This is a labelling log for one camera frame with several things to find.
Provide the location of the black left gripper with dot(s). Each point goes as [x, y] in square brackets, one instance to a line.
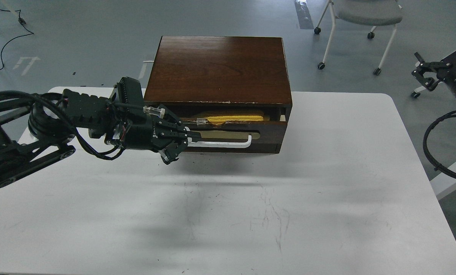
[125, 121]

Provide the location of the yellow corn cob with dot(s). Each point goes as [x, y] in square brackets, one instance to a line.
[222, 117]

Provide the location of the wooden drawer with white handle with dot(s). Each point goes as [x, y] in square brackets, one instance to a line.
[267, 135]

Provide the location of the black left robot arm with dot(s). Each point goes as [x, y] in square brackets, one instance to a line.
[36, 130]

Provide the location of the dark brown wooden cabinet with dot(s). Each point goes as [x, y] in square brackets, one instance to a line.
[226, 71]

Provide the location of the grey office chair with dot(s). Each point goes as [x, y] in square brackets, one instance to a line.
[373, 13]

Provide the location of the grey floor tape strip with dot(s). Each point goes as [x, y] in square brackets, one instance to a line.
[303, 15]

